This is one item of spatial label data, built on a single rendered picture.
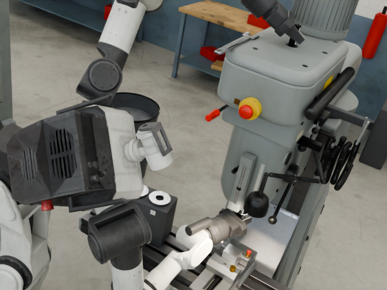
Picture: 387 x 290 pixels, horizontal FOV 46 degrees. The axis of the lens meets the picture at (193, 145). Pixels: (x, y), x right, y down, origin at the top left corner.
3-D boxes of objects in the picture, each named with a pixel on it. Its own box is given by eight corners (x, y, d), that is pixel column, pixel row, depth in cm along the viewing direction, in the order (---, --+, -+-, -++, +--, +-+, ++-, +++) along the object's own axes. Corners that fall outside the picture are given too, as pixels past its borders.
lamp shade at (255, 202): (244, 216, 133) (249, 199, 130) (242, 201, 139) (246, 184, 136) (268, 219, 134) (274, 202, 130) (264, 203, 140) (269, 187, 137)
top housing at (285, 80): (293, 135, 120) (311, 80, 112) (208, 100, 129) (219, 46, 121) (337, 86, 157) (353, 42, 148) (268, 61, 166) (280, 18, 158)
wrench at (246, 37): (223, 56, 115) (224, 53, 114) (209, 52, 116) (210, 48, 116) (258, 37, 134) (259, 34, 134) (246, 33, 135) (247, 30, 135)
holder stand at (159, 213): (160, 247, 190) (167, 210, 180) (113, 229, 195) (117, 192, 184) (171, 230, 200) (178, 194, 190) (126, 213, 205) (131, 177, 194)
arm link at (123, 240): (110, 279, 122) (106, 243, 114) (96, 258, 128) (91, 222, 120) (148, 261, 127) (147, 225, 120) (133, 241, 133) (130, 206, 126)
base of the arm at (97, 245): (97, 270, 123) (103, 260, 113) (78, 227, 126) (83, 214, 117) (145, 247, 130) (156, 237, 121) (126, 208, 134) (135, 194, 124)
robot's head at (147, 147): (140, 174, 124) (168, 168, 120) (125, 141, 121) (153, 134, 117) (149, 162, 130) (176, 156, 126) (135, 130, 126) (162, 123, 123)
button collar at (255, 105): (255, 123, 122) (261, 103, 119) (236, 115, 124) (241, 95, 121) (258, 121, 123) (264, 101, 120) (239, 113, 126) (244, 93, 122)
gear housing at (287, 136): (291, 151, 133) (302, 122, 128) (219, 121, 141) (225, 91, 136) (322, 114, 159) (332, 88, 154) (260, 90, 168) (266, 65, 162)
